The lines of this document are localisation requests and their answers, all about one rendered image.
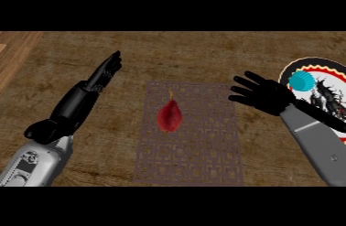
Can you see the dark red pointed vegetable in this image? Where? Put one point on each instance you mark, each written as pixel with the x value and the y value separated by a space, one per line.
pixel 169 115

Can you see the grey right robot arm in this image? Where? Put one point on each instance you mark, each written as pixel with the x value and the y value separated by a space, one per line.
pixel 323 144

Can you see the brown patterned placemat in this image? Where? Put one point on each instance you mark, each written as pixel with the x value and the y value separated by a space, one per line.
pixel 190 153

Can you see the teal cupcake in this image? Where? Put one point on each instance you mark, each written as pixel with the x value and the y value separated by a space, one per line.
pixel 301 80

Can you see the white patterned plate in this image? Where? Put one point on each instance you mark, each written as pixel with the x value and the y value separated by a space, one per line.
pixel 332 71

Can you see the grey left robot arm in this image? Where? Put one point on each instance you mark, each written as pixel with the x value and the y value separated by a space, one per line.
pixel 32 164

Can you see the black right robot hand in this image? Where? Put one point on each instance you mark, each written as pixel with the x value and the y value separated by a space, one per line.
pixel 265 94

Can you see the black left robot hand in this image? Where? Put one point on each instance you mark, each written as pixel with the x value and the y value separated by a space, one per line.
pixel 75 104

